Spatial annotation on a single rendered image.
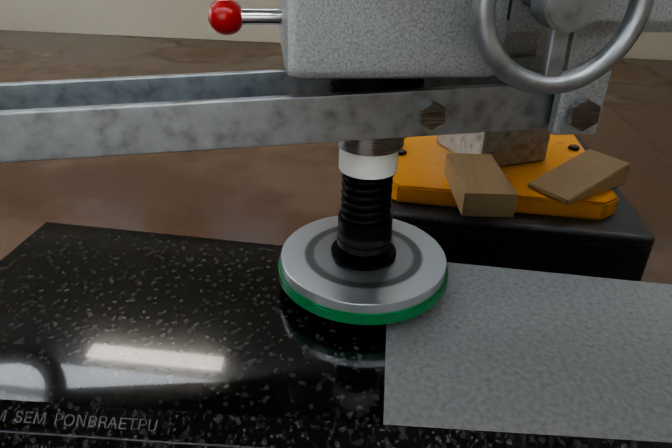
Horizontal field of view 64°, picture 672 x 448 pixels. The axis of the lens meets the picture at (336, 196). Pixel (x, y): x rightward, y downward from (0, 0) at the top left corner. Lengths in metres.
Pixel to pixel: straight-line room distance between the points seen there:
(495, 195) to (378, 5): 0.63
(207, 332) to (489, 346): 0.32
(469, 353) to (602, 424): 0.14
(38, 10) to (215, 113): 7.39
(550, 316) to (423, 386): 0.21
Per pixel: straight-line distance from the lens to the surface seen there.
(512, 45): 0.73
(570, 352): 0.69
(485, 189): 1.06
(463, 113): 0.58
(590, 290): 0.80
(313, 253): 0.70
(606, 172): 1.27
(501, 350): 0.66
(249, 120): 0.55
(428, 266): 0.69
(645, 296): 0.82
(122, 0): 7.33
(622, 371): 0.69
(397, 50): 0.49
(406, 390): 0.59
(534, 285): 0.78
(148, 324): 0.69
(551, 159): 1.40
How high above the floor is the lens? 1.27
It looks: 27 degrees down
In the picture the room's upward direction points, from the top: 1 degrees clockwise
